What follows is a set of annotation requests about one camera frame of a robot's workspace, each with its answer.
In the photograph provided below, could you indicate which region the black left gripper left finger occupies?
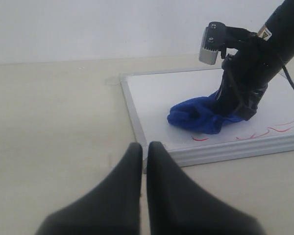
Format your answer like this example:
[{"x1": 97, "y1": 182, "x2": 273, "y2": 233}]
[{"x1": 36, "y1": 142, "x2": 143, "y2": 235}]

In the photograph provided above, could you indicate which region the black camera cable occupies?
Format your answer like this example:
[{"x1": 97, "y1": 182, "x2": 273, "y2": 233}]
[{"x1": 279, "y1": 56, "x2": 294, "y2": 101}]

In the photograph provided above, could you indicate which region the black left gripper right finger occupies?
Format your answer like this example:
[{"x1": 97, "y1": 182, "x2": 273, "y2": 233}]
[{"x1": 147, "y1": 141, "x2": 263, "y2": 235}]

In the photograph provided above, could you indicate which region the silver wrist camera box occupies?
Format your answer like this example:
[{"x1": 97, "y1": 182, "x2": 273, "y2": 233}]
[{"x1": 198, "y1": 22, "x2": 226, "y2": 65}]

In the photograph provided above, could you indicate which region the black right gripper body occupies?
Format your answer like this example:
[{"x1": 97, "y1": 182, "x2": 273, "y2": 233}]
[{"x1": 214, "y1": 36, "x2": 268, "y2": 120}]

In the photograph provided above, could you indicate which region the aluminium framed whiteboard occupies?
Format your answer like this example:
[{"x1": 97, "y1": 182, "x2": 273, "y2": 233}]
[{"x1": 119, "y1": 68, "x2": 294, "y2": 166}]

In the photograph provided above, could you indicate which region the blue microfiber cloth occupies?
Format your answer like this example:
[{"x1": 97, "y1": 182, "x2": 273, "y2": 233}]
[{"x1": 167, "y1": 92, "x2": 243, "y2": 135}]

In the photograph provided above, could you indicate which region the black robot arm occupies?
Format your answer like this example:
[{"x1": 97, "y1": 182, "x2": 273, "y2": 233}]
[{"x1": 37, "y1": 0, "x2": 294, "y2": 235}]

